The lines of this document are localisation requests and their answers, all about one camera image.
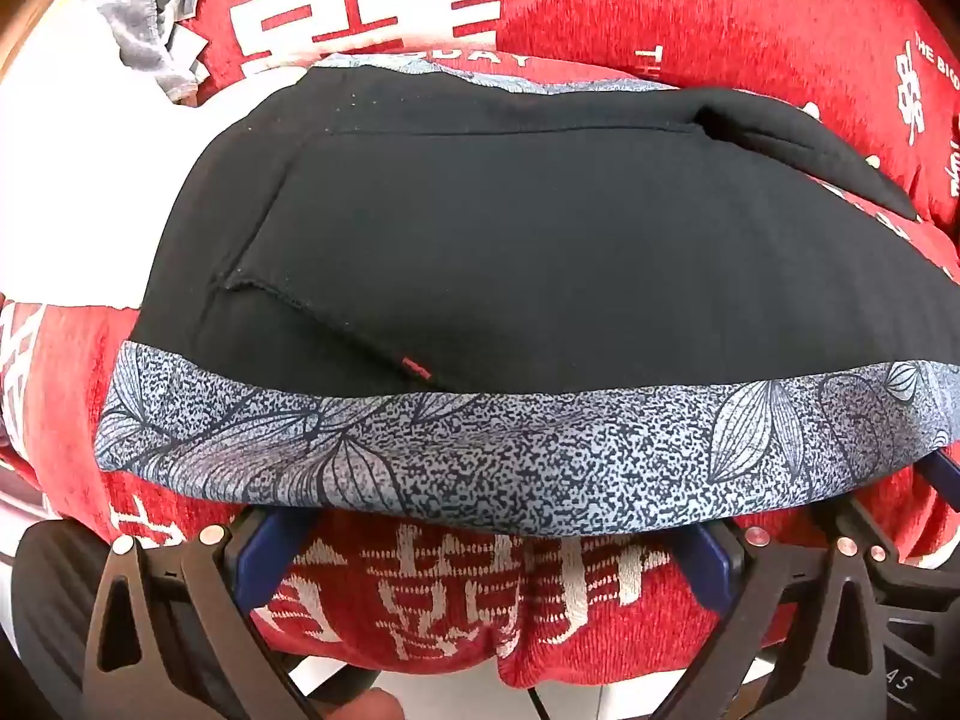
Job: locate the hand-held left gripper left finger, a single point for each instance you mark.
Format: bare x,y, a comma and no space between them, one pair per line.
259,559

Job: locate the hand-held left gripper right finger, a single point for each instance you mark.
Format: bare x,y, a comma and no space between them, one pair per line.
709,566

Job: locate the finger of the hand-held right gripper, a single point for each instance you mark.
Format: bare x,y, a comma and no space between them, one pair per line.
943,480

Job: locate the black pants grey patterned band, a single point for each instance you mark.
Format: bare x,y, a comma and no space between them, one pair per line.
525,255

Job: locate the white cloth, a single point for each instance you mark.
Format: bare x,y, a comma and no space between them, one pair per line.
75,202

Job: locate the red printed blanket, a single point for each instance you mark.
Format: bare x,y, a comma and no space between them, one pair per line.
675,15

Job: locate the grey cloth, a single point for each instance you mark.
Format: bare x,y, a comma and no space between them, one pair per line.
135,22

